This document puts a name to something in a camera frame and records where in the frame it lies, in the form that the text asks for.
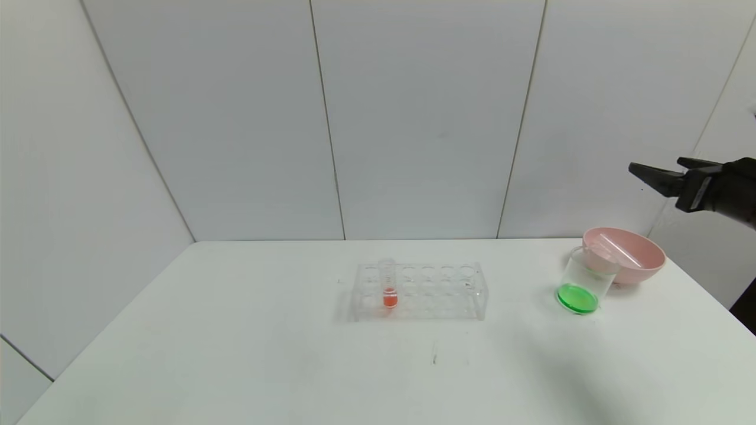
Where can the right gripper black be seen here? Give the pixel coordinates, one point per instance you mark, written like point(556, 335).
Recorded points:
point(697, 186)

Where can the test tube with blue pigment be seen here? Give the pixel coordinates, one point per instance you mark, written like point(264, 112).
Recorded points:
point(620, 251)

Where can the clear glass beaker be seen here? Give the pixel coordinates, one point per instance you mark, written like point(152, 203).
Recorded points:
point(579, 295)

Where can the clear plastic test tube rack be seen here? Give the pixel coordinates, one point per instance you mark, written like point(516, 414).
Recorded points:
point(431, 295)

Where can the test tube with red pigment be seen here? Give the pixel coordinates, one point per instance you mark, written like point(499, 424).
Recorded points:
point(390, 298)

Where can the pink bowl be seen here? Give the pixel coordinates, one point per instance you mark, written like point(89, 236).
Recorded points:
point(647, 260)

